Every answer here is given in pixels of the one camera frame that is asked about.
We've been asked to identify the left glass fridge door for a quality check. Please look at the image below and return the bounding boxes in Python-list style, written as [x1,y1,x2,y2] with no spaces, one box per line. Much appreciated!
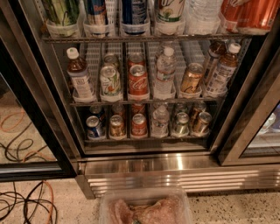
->
[0,39,76,182]

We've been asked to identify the red coke can shelf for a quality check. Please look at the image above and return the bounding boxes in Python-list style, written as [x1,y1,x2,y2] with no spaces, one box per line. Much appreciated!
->
[236,0,280,35]
[128,65,149,100]

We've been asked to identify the tea bottle right middle shelf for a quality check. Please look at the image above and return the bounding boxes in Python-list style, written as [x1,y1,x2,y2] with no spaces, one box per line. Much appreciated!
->
[205,43,241,94]

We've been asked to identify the red coke can middle shelf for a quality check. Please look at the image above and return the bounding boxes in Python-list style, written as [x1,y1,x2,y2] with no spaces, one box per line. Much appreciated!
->
[128,65,149,100]

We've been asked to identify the white green can middle shelf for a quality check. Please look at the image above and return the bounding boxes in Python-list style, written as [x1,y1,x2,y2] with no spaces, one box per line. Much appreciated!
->
[100,65,123,102]

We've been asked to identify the gold can middle shelf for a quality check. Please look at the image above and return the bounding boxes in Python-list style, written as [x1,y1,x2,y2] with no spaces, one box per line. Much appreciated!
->
[179,63,203,98]

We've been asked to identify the blue pepsi can top shelf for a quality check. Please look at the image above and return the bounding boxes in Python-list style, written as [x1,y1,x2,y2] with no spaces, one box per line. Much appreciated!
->
[121,0,148,35]

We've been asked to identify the clear water bottle top shelf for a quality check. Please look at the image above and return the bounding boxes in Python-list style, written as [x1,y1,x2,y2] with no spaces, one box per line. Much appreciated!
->
[186,0,223,35]

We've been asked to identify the orange cable on floor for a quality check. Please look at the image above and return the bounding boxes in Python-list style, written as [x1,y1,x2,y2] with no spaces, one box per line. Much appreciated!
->
[40,179,56,224]

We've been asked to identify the silver can bottom shelf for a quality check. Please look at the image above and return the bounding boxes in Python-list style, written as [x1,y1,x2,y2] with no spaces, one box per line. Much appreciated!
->
[171,112,189,137]

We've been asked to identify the stainless fridge base grille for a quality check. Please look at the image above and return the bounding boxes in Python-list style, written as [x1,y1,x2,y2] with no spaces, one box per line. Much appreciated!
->
[76,153,280,199]

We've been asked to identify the glass fridge door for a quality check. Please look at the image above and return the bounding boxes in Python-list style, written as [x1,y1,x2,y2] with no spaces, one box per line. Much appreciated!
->
[0,39,76,182]
[218,66,280,166]

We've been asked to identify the gold can shelf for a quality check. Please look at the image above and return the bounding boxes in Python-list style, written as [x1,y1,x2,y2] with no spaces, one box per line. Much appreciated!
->
[179,63,203,98]
[192,112,212,137]
[109,115,126,139]

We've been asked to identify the tea bottle shelf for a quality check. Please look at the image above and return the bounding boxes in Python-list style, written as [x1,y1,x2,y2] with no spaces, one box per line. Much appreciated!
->
[66,47,95,102]
[205,43,241,94]

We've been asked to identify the water bottle bottom shelf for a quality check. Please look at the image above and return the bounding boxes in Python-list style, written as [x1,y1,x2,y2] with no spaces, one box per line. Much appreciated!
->
[151,105,170,137]

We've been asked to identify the white green can shelf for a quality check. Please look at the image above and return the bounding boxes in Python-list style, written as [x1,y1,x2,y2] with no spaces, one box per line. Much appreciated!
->
[155,0,185,35]
[100,65,123,102]

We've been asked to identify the gold can bottom shelf left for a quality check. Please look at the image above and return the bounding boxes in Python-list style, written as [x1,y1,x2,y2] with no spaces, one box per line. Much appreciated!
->
[109,115,126,139]

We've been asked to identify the white green can top shelf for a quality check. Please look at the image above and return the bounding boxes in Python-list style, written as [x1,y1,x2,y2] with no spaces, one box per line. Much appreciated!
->
[155,0,185,35]

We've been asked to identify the black cables on floor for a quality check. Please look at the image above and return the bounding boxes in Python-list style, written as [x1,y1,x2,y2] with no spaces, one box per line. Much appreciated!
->
[0,180,59,224]

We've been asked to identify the clear plastic food container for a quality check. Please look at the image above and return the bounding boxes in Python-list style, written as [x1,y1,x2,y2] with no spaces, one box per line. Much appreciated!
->
[99,186,193,224]

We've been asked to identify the tea bottle left middle shelf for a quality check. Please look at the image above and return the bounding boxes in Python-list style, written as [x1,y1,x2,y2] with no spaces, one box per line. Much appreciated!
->
[66,47,95,102]

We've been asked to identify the right glass fridge door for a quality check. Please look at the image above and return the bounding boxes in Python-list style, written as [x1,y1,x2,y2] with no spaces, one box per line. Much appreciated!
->
[218,66,280,166]

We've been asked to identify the gold can bottom shelf right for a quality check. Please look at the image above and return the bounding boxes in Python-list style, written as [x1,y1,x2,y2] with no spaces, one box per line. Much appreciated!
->
[192,112,212,137]

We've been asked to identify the blue red bull can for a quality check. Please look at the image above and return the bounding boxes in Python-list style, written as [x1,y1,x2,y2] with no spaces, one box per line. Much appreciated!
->
[84,0,110,39]

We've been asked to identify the water bottle middle shelf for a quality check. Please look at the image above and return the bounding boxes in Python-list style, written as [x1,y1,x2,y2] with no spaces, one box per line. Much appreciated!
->
[154,46,177,100]

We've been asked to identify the blue can bottom shelf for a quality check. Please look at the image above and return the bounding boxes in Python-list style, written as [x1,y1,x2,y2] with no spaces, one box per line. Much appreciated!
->
[86,115,105,140]

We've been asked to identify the red coke can top shelf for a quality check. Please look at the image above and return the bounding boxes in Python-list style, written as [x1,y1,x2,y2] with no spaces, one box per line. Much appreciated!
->
[236,0,280,35]

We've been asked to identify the red can bottom shelf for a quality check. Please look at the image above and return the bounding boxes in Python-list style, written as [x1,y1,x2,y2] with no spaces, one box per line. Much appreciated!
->
[131,114,148,137]

